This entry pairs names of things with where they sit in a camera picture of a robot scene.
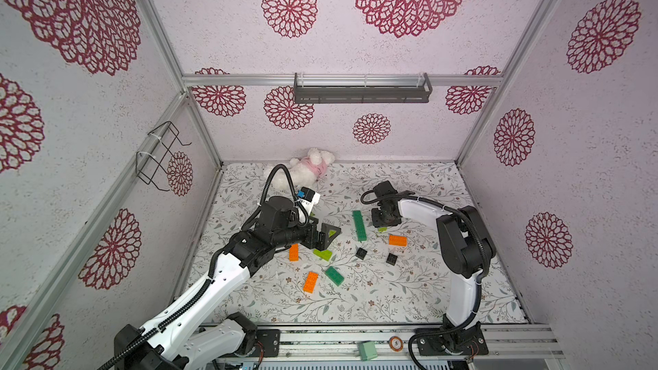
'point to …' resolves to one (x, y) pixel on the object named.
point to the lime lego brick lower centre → (325, 254)
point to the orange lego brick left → (294, 252)
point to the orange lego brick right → (397, 241)
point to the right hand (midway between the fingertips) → (378, 217)
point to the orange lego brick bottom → (310, 282)
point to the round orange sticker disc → (396, 343)
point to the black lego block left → (361, 253)
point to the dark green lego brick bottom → (334, 276)
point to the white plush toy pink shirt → (303, 173)
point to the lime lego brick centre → (331, 232)
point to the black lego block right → (391, 259)
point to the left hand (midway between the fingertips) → (327, 228)
